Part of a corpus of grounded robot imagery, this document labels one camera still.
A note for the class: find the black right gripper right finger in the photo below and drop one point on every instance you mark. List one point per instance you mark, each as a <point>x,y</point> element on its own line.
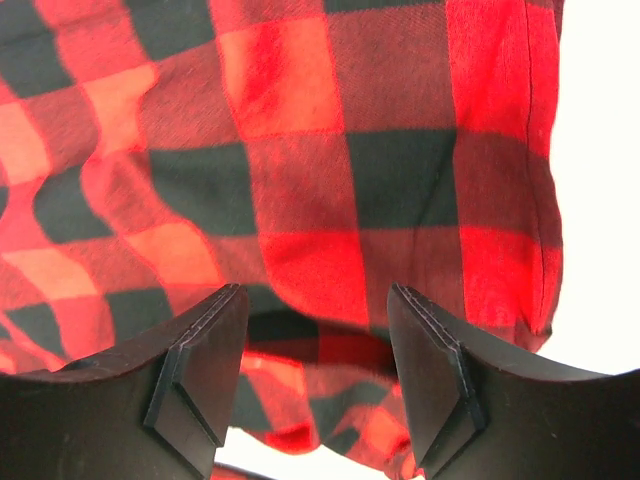
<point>478,407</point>

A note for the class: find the red black plaid shirt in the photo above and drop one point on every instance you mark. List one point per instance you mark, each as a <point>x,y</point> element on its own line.
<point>316,152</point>

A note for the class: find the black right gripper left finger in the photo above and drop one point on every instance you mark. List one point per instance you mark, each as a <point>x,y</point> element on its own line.
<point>156,406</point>

